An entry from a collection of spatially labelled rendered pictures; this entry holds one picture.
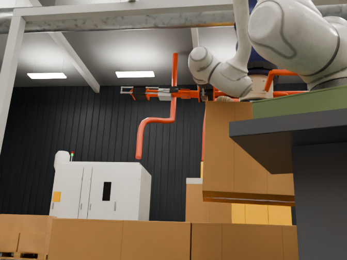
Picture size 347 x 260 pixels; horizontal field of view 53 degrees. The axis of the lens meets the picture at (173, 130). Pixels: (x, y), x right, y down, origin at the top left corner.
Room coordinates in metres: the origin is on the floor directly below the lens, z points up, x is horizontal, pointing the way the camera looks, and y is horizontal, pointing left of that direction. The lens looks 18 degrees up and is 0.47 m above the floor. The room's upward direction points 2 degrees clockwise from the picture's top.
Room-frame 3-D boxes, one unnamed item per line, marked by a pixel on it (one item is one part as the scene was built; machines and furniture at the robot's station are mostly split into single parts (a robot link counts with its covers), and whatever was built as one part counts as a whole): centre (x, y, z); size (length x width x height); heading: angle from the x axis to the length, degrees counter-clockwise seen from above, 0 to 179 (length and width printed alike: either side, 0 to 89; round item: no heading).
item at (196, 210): (3.41, -0.38, 0.82); 0.60 x 0.40 x 0.40; 170
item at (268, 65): (1.63, -0.42, 1.30); 0.23 x 0.23 x 0.04
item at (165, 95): (1.70, 0.05, 1.20); 0.07 x 0.07 x 0.04; 82
